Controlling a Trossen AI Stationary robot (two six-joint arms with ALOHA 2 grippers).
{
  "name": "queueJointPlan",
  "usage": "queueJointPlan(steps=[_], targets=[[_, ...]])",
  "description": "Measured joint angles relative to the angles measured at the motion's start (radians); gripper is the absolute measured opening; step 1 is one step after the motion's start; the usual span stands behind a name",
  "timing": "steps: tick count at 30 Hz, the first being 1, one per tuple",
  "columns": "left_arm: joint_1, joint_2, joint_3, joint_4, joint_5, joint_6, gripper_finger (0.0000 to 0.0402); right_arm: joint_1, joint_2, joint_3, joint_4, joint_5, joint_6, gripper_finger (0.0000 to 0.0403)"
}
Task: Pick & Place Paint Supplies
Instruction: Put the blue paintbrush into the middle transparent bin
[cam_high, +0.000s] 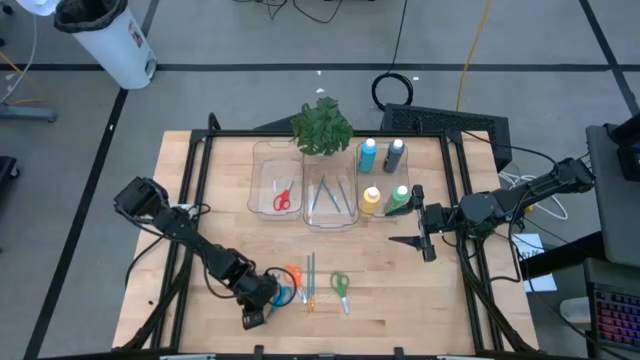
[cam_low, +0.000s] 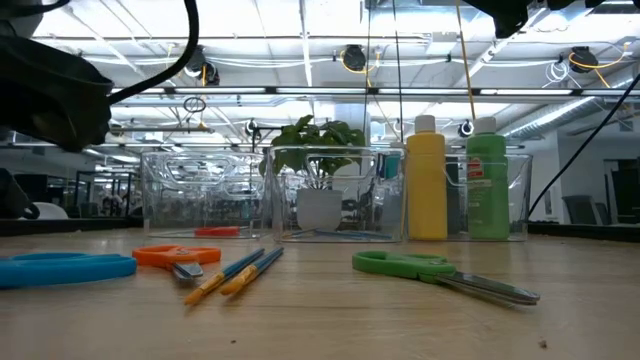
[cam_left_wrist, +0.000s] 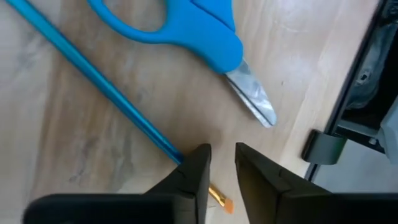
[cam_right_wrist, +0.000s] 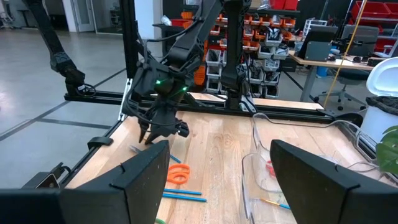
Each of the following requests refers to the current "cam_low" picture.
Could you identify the blue scissors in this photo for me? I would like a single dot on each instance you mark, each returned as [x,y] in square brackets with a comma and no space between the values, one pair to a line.
[60,270]

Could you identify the orange scissors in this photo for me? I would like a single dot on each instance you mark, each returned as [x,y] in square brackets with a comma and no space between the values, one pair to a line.
[165,256]

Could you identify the red scissors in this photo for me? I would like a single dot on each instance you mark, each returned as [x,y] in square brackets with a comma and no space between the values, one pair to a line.
[217,231]

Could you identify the teal paint bottle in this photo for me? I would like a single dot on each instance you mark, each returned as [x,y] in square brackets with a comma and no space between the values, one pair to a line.
[392,167]

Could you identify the yellow paint bottle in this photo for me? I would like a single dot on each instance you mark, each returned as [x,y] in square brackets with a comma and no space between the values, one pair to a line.
[426,190]

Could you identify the green scissors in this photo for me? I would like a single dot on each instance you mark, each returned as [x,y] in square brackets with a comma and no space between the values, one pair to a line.
[400,265]

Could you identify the black paint bottle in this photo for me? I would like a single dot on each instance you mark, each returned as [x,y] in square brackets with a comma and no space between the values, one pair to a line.
[456,200]

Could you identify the green paint bottle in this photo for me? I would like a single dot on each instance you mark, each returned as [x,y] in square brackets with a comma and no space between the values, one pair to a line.
[487,200]

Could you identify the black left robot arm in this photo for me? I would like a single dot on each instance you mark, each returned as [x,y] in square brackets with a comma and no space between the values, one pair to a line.
[20,90]

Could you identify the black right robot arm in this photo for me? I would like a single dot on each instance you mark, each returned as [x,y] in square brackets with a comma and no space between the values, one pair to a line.
[505,17]

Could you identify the clear plastic bin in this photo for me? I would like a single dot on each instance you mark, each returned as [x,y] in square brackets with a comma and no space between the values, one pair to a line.
[521,210]
[200,210]
[285,210]

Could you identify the green monstera plant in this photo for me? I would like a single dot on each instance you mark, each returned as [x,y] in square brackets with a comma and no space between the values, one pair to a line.
[305,135]

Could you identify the white plant pot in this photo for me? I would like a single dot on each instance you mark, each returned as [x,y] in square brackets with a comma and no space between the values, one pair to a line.
[319,210]

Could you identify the black cabinet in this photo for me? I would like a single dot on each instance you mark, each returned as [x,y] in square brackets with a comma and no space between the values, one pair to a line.
[625,190]

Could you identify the silver air duct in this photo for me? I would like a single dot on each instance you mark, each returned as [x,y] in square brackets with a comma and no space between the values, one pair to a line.
[560,117]

